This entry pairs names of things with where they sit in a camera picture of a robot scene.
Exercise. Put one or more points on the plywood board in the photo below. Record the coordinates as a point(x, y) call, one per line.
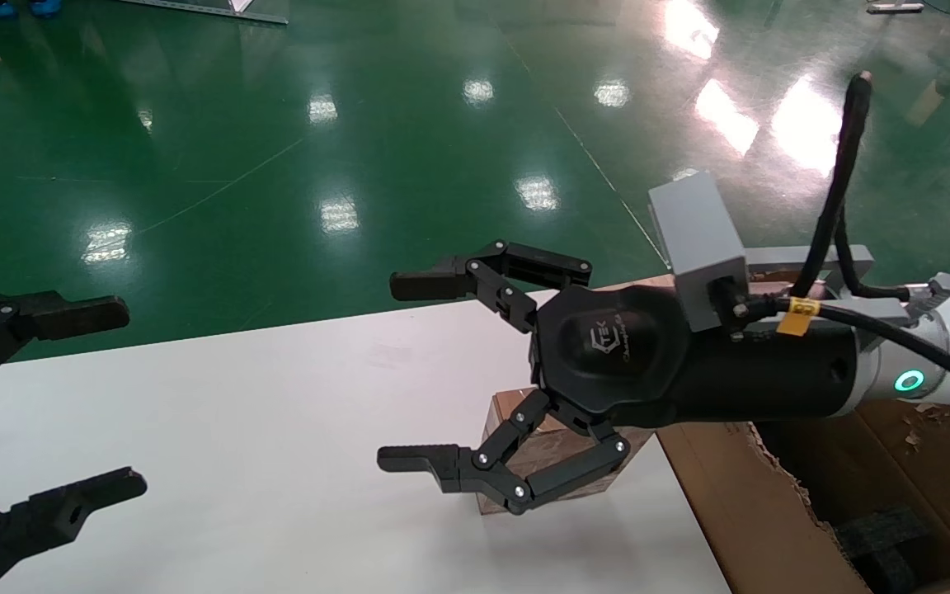
point(640, 284)

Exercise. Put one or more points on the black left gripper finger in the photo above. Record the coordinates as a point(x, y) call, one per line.
point(71, 318)
point(54, 516)

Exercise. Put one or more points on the small copper brown box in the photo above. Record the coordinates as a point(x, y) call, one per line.
point(562, 454)

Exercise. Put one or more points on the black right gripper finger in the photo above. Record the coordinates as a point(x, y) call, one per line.
point(458, 466)
point(475, 276)

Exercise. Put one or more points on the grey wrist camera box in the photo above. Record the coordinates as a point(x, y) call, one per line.
point(693, 231)

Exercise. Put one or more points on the grey metal floor rail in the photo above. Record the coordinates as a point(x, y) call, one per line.
point(195, 8)

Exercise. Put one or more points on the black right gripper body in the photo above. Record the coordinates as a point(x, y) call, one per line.
point(607, 346)

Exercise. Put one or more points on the white table foot bar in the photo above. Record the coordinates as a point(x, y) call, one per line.
point(895, 7)

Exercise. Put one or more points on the big brown cardboard box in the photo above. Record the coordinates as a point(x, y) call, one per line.
point(739, 511)

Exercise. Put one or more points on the white upright post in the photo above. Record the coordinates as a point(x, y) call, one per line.
point(242, 5)

